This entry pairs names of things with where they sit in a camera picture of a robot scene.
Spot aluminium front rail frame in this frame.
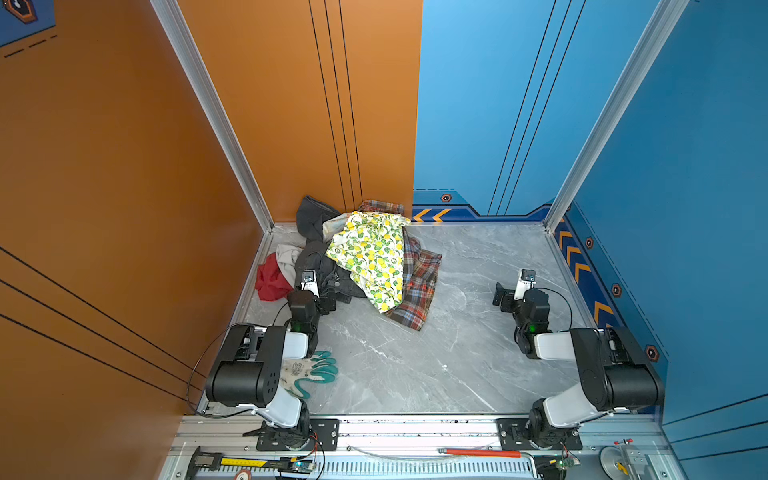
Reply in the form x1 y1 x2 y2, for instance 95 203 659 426
158 414 687 479

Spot green white work glove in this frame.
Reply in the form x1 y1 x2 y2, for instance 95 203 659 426
280 350 339 400

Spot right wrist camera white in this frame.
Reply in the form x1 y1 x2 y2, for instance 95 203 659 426
513 269 536 300

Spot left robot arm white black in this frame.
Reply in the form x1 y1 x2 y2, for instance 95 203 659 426
205 285 350 451

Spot round metal disc fixture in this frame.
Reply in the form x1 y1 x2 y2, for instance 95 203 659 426
599 440 648 480

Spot red handled screwdriver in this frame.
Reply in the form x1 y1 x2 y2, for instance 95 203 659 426
437 447 523 459

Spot right aluminium corner post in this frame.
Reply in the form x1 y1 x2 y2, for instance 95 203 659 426
543 0 689 234

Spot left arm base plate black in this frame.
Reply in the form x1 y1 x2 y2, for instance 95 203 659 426
242 418 340 452

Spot yellow black caliper tool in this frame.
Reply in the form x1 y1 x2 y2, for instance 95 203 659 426
180 447 315 479

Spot left aluminium corner post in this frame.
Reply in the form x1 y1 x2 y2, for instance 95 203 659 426
150 0 274 234

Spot plaid flannel cloth red brown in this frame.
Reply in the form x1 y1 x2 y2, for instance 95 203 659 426
384 229 442 331

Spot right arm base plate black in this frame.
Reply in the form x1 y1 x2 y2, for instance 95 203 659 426
495 417 583 451

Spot green circuit board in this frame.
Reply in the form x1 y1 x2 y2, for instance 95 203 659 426
549 457 581 471

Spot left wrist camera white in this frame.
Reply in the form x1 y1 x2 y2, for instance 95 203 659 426
300 270 320 298

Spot lemon print cloth yellow green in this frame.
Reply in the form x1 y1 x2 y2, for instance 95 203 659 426
326 211 410 313

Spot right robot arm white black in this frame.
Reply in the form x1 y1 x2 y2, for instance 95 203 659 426
492 280 664 449

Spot aluminium corner post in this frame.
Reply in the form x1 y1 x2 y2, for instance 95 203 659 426
543 0 689 234
150 0 274 234

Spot dark grey cloth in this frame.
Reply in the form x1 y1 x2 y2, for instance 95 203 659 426
294 196 366 299

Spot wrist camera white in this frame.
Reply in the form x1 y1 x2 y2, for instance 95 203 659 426
300 270 320 298
513 269 536 300

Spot white beige cloth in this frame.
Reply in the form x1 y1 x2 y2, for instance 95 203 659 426
275 244 303 286

